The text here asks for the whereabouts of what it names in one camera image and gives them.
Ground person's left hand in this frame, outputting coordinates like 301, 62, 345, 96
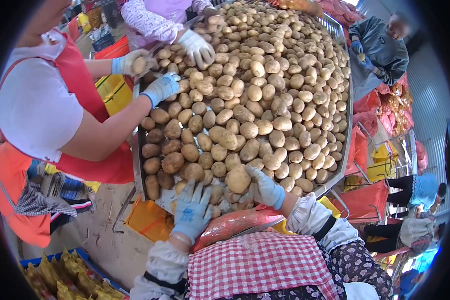
170, 180, 214, 245

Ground person's right hand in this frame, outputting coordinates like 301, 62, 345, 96
245, 165, 286, 211

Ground person's right fingers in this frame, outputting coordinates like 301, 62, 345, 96
245, 165, 271, 186

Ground person's left middle finger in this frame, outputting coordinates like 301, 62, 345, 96
194, 179, 205, 205

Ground person's right thumb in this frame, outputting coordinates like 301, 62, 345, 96
246, 183, 261, 205

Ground large pale potato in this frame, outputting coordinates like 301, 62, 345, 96
225, 165, 252, 195

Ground red mesh bag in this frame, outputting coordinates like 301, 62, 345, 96
190, 204, 286, 253

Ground orange mesh bag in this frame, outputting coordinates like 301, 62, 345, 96
124, 195, 175, 243

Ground metal sorting table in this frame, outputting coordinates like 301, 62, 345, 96
112, 10, 355, 234

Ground person's body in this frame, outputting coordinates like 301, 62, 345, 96
185, 232, 395, 300

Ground yellow bag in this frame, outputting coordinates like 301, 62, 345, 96
95, 74, 134, 116
366, 140, 400, 183
316, 195, 342, 219

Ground black wrist band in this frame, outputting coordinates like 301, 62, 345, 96
143, 271, 187, 294
311, 215, 337, 241

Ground pile of potatoes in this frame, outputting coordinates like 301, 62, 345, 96
140, 0, 352, 220

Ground blue crate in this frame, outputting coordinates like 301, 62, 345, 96
19, 246, 130, 300

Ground stack of yellow packets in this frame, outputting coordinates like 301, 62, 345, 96
22, 249, 127, 300

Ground pile of red net sacks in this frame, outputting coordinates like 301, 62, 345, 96
352, 71, 415, 136

